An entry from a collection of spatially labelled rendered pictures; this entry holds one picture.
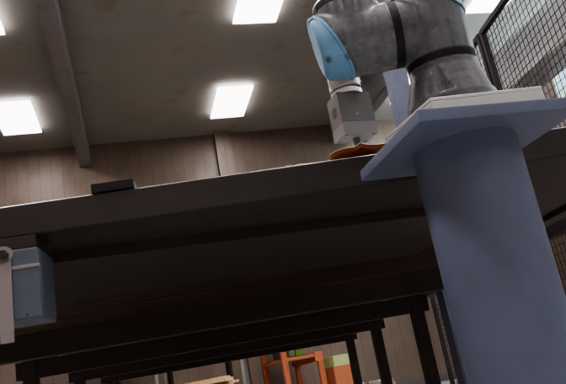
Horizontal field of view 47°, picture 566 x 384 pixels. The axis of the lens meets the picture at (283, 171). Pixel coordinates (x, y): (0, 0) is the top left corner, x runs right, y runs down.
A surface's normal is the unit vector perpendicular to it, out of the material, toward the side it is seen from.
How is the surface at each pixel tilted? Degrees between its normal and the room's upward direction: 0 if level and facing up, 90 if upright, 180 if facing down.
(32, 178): 90
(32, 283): 90
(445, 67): 77
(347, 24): 88
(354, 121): 90
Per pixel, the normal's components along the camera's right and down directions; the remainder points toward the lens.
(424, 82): -0.75, -0.31
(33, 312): 0.07, -0.31
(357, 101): 0.29, -0.34
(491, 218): -0.19, -0.26
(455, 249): -0.82, -0.04
